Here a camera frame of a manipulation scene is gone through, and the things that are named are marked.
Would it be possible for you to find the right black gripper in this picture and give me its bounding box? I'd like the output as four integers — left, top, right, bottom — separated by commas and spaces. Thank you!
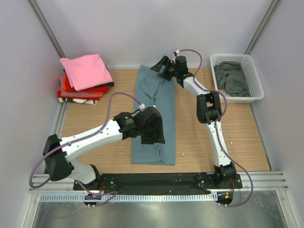
150, 56, 179, 81

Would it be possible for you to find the blue-grey t shirt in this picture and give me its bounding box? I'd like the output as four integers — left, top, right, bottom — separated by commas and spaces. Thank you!
131, 66, 176, 166

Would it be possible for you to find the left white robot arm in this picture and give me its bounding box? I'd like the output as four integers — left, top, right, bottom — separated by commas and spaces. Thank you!
43, 106, 165, 190

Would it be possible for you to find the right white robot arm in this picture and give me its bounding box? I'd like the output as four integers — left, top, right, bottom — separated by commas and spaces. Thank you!
150, 56, 237, 188

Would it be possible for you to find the black folded t shirt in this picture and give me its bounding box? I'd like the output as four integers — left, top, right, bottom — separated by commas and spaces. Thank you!
94, 63, 115, 88

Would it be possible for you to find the dark grey t shirt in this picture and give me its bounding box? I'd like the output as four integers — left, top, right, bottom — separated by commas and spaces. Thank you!
214, 61, 251, 97

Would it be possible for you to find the white plastic basket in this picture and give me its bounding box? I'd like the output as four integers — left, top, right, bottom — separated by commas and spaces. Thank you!
210, 53, 265, 103

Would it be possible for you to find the pink folded t shirt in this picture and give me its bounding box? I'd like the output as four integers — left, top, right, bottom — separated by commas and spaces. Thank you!
60, 54, 113, 91

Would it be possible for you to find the light red folded t shirt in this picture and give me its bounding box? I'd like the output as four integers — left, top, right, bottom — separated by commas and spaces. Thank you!
57, 75, 103, 100

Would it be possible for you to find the white patterned folded t shirt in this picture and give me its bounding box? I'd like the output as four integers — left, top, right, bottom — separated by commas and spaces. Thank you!
58, 98, 97, 105

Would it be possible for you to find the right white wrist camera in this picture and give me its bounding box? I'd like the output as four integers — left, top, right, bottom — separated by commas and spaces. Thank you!
172, 50, 180, 63

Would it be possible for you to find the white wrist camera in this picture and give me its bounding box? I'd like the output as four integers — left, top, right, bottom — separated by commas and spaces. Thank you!
172, 50, 180, 63
139, 103, 156, 111

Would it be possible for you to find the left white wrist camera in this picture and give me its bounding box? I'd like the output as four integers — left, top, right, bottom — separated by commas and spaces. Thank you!
139, 103, 156, 111

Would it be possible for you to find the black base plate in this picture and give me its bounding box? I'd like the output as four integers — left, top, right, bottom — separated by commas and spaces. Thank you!
84, 172, 243, 196

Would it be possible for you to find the white slotted cable duct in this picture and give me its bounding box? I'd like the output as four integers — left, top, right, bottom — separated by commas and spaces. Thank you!
39, 193, 218, 203

